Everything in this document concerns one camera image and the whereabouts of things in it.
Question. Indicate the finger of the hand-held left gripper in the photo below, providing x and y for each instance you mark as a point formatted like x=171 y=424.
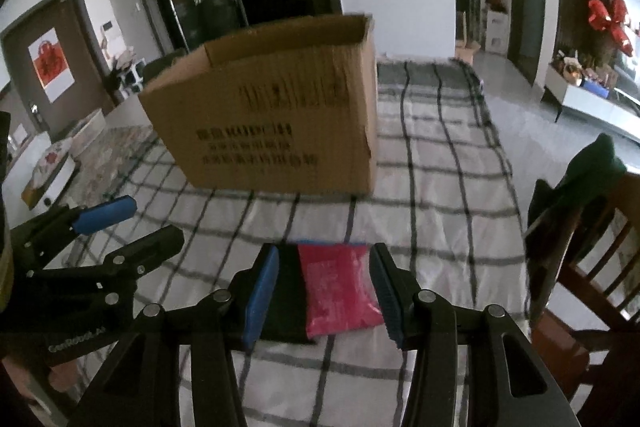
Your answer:
x=155 y=244
x=105 y=213

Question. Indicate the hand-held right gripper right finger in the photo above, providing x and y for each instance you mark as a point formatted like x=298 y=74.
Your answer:
x=387 y=302

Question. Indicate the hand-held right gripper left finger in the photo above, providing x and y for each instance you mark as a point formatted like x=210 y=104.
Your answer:
x=262 y=297

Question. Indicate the pink snack packet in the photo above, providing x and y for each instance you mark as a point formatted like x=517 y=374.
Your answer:
x=335 y=292

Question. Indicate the brown cardboard box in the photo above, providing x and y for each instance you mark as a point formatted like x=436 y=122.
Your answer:
x=280 y=117

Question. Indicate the floral patterned cloth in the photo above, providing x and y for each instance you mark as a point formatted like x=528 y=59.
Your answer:
x=115 y=157

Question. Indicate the floral gift box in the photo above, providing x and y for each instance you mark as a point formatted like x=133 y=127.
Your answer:
x=50 y=172

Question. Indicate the checkered white tablecloth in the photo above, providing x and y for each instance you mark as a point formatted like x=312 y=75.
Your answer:
x=440 y=207

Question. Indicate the red paper-cut door poster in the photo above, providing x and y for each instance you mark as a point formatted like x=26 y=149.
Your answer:
x=50 y=64

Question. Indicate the brown entrance door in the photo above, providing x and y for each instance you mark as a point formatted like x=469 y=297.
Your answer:
x=75 y=52

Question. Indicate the wooden chair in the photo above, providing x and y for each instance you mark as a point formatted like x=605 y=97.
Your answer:
x=600 y=277

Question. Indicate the dark green garment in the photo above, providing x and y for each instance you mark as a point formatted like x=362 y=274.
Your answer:
x=585 y=177

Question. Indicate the small wooden stool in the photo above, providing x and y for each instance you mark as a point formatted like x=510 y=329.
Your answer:
x=467 y=51

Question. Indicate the white low cabinet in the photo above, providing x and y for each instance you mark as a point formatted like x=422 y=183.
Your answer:
x=590 y=107

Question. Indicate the stacked cartons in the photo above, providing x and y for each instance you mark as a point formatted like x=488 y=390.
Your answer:
x=489 y=14

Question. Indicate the red bow decoration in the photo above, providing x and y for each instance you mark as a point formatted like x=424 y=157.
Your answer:
x=607 y=19

